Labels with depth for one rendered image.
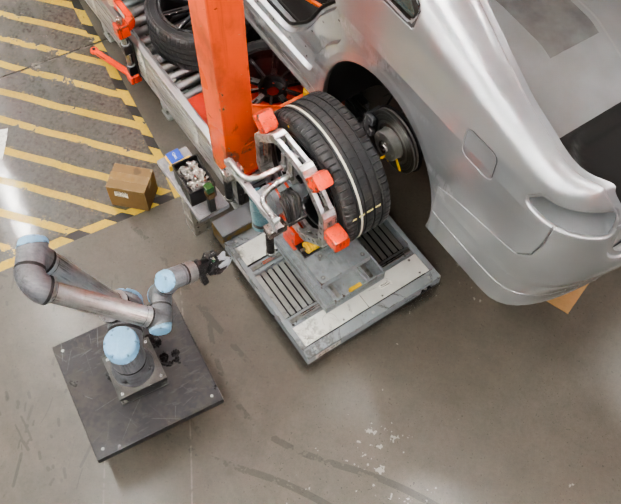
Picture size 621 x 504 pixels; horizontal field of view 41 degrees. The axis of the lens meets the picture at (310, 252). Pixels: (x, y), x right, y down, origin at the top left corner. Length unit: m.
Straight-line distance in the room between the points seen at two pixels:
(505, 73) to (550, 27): 1.23
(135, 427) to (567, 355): 2.13
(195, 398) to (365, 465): 0.86
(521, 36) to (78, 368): 2.54
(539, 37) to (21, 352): 2.93
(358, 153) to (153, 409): 1.45
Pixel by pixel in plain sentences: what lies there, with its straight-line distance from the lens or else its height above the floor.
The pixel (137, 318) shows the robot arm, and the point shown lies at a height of 0.84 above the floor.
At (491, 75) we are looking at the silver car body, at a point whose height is 1.72.
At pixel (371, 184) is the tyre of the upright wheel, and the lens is 3.44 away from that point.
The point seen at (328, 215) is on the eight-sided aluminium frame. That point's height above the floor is 0.97.
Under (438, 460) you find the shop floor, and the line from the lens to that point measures 4.06.
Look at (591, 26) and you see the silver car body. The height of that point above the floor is 1.03.
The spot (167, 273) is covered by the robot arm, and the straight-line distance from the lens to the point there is 3.42.
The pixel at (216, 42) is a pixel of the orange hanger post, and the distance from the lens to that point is 3.36.
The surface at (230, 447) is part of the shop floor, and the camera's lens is 4.04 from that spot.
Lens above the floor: 3.86
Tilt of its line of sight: 60 degrees down
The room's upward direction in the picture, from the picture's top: straight up
